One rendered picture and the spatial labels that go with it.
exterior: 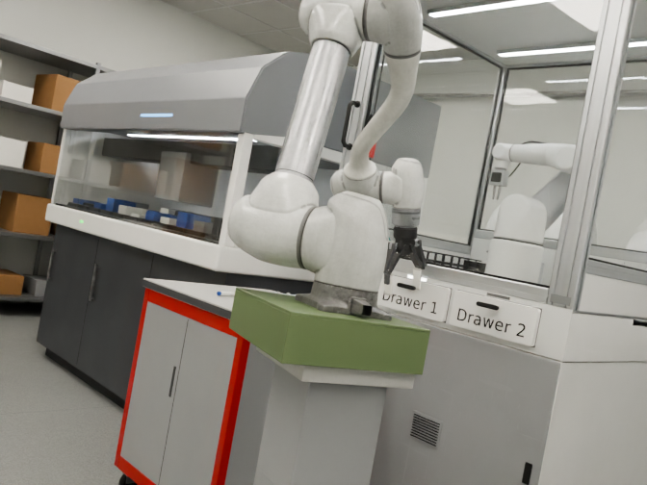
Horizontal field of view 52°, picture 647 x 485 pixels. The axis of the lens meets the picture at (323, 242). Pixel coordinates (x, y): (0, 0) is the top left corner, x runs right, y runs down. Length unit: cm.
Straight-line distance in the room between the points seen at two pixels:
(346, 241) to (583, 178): 78
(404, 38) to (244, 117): 107
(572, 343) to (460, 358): 35
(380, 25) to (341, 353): 84
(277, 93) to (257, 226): 130
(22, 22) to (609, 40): 471
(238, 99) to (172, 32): 385
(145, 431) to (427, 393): 94
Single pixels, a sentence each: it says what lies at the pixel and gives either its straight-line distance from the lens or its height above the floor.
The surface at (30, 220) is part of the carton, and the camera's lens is 548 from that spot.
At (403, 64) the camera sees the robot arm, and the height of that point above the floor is 150.
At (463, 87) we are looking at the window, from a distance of 232.
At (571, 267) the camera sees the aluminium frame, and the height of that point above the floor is 106.
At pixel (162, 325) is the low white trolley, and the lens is 233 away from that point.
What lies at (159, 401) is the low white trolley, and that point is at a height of 39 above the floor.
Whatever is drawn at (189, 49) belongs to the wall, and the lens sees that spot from 664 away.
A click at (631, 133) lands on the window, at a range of 219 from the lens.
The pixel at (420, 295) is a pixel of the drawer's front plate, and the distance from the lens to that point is 222.
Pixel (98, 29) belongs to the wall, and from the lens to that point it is 620.
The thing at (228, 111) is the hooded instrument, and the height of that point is 145.
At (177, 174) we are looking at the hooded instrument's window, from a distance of 305.
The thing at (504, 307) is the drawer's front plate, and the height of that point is 91.
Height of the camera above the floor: 103
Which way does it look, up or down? 1 degrees down
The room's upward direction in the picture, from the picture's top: 10 degrees clockwise
